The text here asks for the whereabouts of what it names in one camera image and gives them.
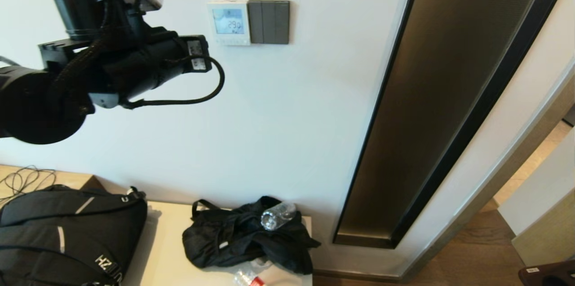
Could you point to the clear plastic water bottle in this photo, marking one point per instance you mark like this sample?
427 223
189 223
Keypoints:
275 217

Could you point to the grey wall switch panel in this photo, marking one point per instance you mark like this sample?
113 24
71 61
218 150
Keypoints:
269 22

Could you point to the white wall thermostat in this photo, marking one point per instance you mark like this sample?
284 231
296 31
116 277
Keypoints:
230 23

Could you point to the grey door frame trim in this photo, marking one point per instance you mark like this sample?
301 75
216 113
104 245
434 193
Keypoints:
512 160

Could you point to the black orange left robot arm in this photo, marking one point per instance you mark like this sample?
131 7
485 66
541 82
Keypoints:
31 106

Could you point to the large black backpack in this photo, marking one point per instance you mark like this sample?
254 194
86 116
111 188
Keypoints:
67 232

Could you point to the dark bronze recessed wall panel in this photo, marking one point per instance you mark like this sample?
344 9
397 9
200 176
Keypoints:
431 97

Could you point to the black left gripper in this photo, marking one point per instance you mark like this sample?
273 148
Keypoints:
152 61

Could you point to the dark brown object white label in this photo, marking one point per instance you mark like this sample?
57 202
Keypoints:
548 274

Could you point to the small crumpled black bag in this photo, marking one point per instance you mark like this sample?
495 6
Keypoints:
233 241

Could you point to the white door with wooden edge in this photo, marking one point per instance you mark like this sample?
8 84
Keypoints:
543 196

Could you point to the red label plastic bottle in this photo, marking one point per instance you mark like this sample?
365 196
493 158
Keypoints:
251 280

